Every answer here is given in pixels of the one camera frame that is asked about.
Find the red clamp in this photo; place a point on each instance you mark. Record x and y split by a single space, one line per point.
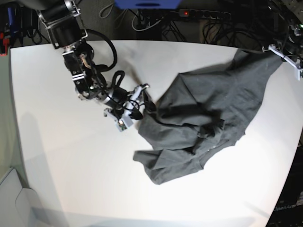
4 44

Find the black power strip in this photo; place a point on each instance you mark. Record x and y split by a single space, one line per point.
204 14

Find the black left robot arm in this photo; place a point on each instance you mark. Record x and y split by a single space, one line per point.
291 13

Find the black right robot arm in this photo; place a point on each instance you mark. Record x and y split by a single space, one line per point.
61 19

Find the blue box overhead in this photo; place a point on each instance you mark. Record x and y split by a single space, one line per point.
147 4

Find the blue tool handle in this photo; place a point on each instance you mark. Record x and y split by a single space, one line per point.
11 18

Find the grey tray corner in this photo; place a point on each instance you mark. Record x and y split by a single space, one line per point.
15 208

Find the dark grey t-shirt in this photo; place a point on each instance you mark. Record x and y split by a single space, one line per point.
202 112

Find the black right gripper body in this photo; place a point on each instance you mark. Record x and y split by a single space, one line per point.
120 103

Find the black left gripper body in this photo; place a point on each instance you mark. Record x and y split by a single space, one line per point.
292 41

